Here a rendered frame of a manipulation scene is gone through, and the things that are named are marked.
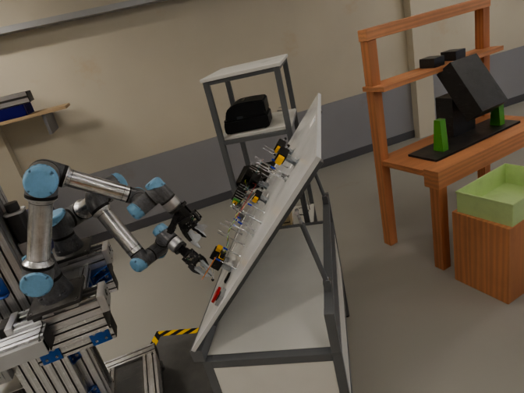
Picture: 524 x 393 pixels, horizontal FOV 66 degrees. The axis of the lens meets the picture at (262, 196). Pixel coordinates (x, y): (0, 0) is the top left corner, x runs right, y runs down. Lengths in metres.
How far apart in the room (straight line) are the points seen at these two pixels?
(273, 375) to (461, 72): 2.74
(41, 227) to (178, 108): 3.73
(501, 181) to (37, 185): 3.06
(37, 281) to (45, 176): 0.43
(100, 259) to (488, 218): 2.44
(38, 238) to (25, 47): 3.75
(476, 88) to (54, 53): 4.28
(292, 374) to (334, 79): 4.67
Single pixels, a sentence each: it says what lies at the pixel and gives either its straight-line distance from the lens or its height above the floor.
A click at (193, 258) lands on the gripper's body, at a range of 1.96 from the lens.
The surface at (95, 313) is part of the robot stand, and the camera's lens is 2.06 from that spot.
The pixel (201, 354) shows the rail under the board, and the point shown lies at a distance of 1.87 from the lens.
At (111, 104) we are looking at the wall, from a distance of 5.26.
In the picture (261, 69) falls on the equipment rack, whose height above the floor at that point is 1.83.
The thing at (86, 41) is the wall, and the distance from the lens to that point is 5.25.
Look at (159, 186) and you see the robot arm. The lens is 1.75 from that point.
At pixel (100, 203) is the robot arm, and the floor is 1.47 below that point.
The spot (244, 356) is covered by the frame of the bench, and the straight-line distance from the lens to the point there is 1.85.
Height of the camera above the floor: 2.04
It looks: 22 degrees down
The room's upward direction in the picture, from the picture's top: 14 degrees counter-clockwise
